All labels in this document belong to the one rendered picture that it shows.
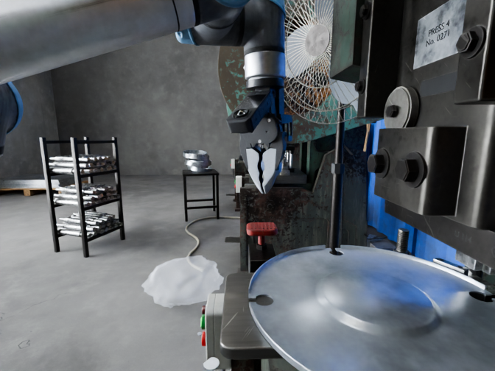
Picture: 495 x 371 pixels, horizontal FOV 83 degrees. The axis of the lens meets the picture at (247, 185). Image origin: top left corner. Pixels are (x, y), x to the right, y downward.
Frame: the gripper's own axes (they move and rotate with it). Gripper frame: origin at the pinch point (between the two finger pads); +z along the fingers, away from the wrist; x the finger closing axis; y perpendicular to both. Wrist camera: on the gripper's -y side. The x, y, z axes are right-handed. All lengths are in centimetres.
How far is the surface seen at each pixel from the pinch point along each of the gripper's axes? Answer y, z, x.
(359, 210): 145, 45, -1
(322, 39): 56, -41, 3
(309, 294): -18.6, 8.1, -14.9
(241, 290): -21.4, 8.1, -7.2
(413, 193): -17.7, -4.7, -24.6
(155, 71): 452, -152, 490
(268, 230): 5.6, 10.9, 1.6
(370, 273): -10.9, 7.9, -20.7
